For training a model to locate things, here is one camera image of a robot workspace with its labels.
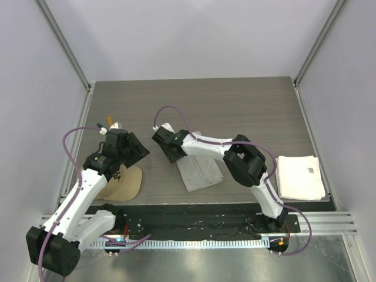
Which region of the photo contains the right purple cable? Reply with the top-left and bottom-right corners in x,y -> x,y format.
154,105 -> 313,256

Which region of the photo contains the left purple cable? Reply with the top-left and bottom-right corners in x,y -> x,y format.
38,126 -> 152,280

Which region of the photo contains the right aluminium frame post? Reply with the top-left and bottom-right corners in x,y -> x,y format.
293,0 -> 348,88

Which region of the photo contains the white folded towel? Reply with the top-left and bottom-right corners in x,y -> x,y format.
276,156 -> 326,201

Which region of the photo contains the grey cloth napkin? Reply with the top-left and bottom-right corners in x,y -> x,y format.
176,129 -> 224,193

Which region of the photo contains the white slotted cable duct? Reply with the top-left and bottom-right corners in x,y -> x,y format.
87,237 -> 270,250

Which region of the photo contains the beige cap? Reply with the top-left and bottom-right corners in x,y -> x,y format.
94,165 -> 143,202

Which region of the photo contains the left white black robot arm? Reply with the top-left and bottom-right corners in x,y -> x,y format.
26,127 -> 150,281

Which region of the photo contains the left aluminium frame post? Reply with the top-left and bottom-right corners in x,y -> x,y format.
35,0 -> 92,91

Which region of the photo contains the purple cable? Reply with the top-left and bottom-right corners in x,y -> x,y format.
154,105 -> 313,256
38,126 -> 152,280

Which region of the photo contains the aluminium frame post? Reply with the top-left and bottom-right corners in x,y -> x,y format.
35,0 -> 92,91
293,0 -> 348,88

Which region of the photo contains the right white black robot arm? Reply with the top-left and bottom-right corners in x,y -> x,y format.
152,124 -> 288,232

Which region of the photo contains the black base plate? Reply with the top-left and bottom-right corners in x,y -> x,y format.
90,202 -> 302,240

